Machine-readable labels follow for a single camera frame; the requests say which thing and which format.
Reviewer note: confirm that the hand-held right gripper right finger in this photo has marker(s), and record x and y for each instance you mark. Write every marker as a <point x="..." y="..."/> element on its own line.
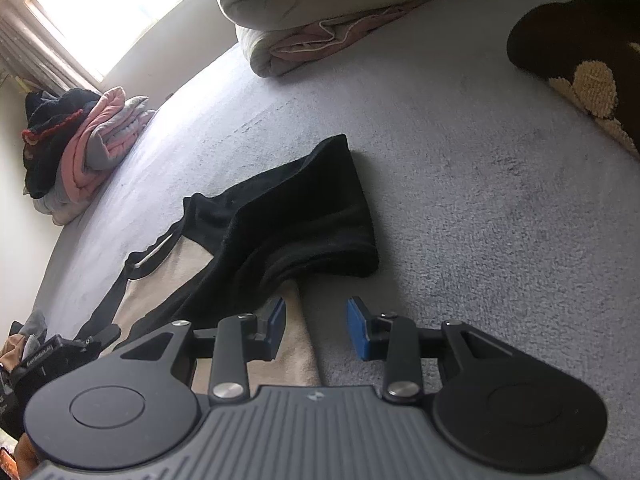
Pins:
<point x="357" y="327"/>

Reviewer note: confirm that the folded grey pink comforter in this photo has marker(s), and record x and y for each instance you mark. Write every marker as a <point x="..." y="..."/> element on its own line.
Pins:
<point x="300" y="10"/>

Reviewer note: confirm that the beige folded blanket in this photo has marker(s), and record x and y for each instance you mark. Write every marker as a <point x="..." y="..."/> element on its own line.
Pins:
<point x="70" y="212"/>

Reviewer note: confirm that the dark knitted garment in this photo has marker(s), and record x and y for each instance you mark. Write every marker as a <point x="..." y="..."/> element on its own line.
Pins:
<point x="50" y="115"/>

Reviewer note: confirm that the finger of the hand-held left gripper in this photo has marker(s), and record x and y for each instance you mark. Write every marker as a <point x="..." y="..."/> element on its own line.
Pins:
<point x="102" y="336"/>

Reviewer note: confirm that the window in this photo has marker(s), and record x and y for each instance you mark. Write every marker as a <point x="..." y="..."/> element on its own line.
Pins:
<point x="100" y="10"/>

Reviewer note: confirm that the orange ruffled garment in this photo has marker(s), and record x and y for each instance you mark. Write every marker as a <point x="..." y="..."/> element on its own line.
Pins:
<point x="10" y="350"/>

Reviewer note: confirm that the brown floral blanket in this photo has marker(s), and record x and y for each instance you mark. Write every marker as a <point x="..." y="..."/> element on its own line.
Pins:
<point x="575" y="30"/>

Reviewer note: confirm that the beige and black shirt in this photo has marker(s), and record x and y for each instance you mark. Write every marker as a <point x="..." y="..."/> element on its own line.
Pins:
<point x="300" y="210"/>

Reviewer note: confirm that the grey folded blanket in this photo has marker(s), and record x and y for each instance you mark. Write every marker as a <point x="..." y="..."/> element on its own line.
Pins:
<point x="47" y="200"/>

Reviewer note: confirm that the grey fleece garment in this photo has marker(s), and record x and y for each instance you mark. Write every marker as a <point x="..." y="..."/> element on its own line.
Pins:
<point x="34" y="327"/>

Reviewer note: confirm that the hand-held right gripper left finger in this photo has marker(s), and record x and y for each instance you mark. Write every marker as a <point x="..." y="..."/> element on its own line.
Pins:
<point x="276" y="325"/>

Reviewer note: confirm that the pink folded garment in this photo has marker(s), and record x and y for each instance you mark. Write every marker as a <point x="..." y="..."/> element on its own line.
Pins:
<point x="80" y="150"/>

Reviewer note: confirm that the grey curtain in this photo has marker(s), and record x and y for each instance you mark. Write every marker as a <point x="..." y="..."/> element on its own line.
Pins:
<point x="40" y="55"/>

